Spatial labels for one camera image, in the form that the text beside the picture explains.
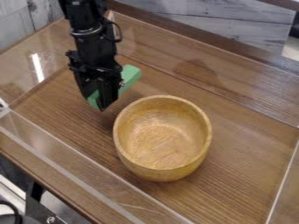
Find clear acrylic tray walls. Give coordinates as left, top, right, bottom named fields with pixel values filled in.
left=0, top=11, right=299, bottom=224

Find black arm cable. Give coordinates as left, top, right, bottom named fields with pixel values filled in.
left=102, top=17, right=125, bottom=44

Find black cable on floor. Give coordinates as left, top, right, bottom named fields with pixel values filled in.
left=0, top=198, right=24, bottom=224

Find brown wooden bowl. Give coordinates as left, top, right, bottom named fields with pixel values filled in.
left=114, top=95, right=213, bottom=182

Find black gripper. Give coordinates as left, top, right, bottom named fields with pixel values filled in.
left=66, top=25, right=123, bottom=111

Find green rectangular block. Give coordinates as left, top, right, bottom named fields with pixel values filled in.
left=87, top=65, right=142, bottom=111

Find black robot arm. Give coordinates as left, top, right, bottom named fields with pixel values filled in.
left=59, top=0, right=123, bottom=111

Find black table leg frame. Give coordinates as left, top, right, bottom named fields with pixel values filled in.
left=24, top=182, right=67, bottom=224

